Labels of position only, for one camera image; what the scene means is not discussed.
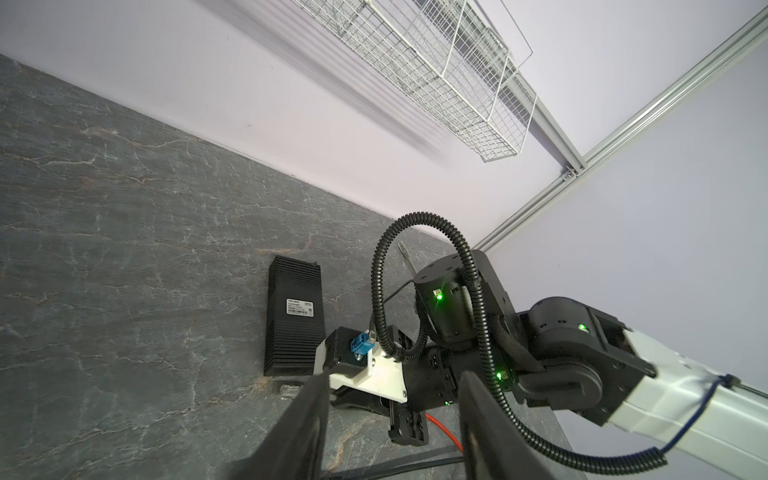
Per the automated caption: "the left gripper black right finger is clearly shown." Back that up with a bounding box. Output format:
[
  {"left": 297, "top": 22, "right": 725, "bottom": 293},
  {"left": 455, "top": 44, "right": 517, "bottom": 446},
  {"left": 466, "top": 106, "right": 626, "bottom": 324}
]
[{"left": 458, "top": 372, "right": 553, "bottom": 480}]

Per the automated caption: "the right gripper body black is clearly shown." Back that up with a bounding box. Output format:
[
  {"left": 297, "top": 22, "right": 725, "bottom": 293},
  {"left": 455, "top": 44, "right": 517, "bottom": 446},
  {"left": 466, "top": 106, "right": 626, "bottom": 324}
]
[{"left": 332, "top": 250, "right": 519, "bottom": 446}]

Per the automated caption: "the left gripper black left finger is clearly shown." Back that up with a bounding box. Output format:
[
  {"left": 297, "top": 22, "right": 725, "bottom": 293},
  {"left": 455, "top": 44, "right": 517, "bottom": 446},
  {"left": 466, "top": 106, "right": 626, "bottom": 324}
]
[{"left": 230, "top": 374, "right": 330, "bottom": 479}]

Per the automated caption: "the red ethernet cable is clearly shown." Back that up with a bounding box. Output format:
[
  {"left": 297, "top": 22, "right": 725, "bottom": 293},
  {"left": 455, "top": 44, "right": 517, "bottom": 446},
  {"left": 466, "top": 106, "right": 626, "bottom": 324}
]
[{"left": 424, "top": 412, "right": 464, "bottom": 452}]

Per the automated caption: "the black network switch box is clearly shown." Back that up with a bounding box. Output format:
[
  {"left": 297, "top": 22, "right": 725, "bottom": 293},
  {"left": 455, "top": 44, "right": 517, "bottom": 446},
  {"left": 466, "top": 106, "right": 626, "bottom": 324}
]
[{"left": 264, "top": 255, "right": 326, "bottom": 377}]

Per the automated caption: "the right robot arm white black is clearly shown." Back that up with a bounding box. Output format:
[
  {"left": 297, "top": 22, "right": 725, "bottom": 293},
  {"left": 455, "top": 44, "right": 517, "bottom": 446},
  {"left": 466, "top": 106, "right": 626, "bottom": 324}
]
[{"left": 314, "top": 251, "right": 767, "bottom": 479}]

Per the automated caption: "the white wire wall shelf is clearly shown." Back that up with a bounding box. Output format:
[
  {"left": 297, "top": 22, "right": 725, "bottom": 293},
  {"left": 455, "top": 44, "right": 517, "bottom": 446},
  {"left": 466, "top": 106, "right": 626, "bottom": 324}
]
[{"left": 298, "top": 0, "right": 538, "bottom": 162}]

